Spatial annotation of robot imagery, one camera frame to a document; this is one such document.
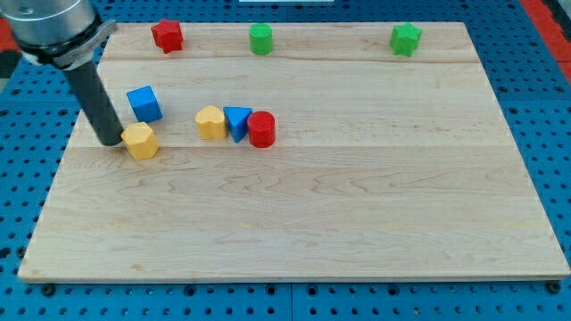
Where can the green cylinder block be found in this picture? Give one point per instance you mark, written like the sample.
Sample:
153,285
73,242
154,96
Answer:
261,38

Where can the wooden board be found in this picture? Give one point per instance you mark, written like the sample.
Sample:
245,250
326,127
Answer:
385,168

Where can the blue triangle block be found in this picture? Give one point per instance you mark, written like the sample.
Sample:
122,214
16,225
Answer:
237,121

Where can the red star block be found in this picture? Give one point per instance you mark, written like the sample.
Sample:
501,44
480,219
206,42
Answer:
168,35

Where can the green star block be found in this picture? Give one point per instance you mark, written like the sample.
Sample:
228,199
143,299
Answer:
405,39

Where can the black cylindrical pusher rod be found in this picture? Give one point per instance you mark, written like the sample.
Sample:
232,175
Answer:
86,85

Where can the red cylinder block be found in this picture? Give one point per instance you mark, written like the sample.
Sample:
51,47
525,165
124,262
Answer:
261,129

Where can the yellow hexagon block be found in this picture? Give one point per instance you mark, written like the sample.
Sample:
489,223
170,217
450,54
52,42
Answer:
140,141

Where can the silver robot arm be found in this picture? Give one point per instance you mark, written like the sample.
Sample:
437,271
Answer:
66,34

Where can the blue cube block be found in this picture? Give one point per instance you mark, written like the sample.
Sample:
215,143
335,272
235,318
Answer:
144,104

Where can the yellow heart block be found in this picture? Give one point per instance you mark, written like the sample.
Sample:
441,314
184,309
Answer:
211,123

